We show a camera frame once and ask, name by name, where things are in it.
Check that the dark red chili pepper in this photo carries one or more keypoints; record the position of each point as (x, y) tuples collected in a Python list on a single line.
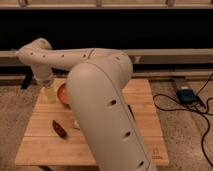
[(58, 129)]

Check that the orange ceramic bowl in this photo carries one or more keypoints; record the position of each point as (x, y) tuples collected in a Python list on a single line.
[(62, 95)]

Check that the wooden table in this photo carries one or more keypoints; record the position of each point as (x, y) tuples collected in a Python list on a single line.
[(41, 145)]

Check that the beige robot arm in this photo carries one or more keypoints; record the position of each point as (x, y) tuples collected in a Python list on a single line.
[(95, 80)]

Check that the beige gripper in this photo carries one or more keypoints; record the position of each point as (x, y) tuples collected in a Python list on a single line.
[(44, 77)]

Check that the blue power adapter box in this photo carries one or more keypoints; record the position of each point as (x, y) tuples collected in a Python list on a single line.
[(186, 96)]

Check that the grey metal rail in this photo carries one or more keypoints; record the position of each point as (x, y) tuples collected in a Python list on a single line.
[(140, 56)]

